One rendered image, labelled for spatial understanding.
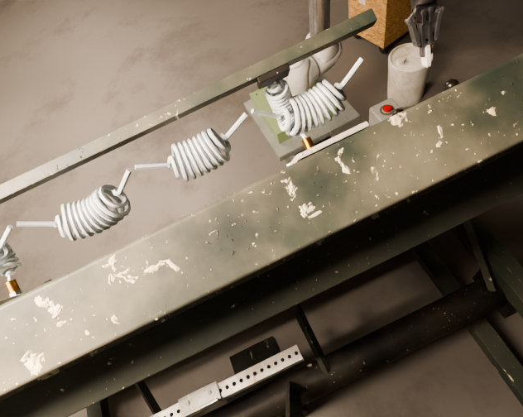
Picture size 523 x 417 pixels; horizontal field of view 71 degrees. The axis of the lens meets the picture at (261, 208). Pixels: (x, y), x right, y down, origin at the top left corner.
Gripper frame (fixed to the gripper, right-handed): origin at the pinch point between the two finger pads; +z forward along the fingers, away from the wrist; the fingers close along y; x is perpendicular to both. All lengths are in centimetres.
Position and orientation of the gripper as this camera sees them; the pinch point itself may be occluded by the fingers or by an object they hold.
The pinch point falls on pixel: (425, 55)
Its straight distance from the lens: 144.4
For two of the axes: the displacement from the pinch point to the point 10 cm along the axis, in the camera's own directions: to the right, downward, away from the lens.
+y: 9.2, -3.8, 0.7
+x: -2.7, -4.9, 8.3
